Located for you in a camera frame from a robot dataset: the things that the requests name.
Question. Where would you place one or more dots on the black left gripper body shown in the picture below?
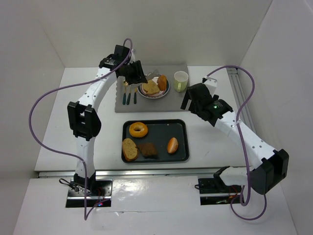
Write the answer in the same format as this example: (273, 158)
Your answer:
(136, 72)

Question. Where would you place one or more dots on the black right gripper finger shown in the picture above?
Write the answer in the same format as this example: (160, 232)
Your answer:
(193, 108)
(187, 100)

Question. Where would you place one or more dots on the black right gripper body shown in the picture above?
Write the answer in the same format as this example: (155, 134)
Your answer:
(193, 97)

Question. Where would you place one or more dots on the metal food tongs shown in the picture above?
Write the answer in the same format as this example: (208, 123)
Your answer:
(149, 76)

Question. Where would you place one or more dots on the small seeded bread slice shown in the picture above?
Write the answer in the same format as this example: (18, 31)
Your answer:
(162, 83)

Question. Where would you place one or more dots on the orange bread roll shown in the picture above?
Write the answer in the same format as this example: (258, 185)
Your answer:
(172, 145)

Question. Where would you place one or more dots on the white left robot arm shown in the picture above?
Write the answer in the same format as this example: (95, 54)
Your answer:
(83, 117)

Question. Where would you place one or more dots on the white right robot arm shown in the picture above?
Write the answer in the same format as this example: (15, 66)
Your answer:
(267, 166)

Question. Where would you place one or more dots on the dark brown chocolate bread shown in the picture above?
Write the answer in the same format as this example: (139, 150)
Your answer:
(148, 150)

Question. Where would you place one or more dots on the oval seeded bread slice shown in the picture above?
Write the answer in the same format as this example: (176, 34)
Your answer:
(130, 150)

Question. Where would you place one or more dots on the pale green mug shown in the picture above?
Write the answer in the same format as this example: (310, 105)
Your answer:
(181, 79)

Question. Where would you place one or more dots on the white plate teal rim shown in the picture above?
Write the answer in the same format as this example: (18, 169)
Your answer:
(156, 96)

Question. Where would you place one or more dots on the grey placemat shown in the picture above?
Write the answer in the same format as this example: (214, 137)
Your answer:
(171, 102)

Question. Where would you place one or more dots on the orange glazed donut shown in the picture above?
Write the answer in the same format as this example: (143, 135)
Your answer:
(138, 130)

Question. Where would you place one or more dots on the gold spoon green handle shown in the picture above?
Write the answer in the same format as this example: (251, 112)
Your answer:
(125, 84)

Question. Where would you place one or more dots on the gold knife green handle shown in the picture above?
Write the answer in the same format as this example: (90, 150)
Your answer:
(135, 96)

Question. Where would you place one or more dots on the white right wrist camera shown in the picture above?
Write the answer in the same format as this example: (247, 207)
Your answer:
(210, 83)

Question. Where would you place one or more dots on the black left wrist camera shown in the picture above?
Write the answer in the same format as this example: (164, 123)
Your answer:
(121, 51)

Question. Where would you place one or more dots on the gold fork green handle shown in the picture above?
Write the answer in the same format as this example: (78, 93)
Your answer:
(129, 96)

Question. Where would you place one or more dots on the aluminium rail right side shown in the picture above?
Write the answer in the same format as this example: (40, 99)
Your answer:
(240, 98)

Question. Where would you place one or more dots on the aluminium rail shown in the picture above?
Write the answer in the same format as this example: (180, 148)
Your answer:
(156, 172)
(240, 98)

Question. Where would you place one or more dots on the aluminium rail front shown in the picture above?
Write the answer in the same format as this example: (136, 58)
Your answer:
(156, 172)

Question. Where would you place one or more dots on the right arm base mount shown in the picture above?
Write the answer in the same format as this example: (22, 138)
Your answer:
(214, 193)

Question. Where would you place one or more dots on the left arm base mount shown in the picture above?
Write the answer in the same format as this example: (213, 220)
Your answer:
(98, 197)

